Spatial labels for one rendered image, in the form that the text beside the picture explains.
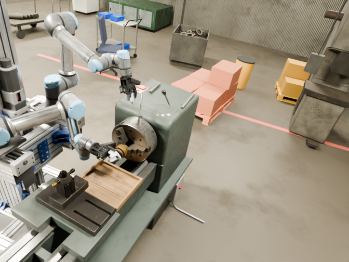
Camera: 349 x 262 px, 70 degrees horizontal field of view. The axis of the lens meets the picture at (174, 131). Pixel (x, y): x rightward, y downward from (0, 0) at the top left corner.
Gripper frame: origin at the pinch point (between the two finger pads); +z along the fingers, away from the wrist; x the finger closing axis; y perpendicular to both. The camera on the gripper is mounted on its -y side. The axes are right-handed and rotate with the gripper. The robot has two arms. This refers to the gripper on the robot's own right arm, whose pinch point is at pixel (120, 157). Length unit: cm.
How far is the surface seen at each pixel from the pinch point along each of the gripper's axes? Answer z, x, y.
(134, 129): -0.5, 13.5, -15.2
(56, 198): -10.4, -5.9, 42.5
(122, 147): -2.1, 3.7, -4.7
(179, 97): 5, 17, -72
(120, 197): 11.0, -19.6, 13.6
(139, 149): 7.6, 2.5, -11.4
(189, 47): -148, -61, -455
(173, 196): 23, -81, -57
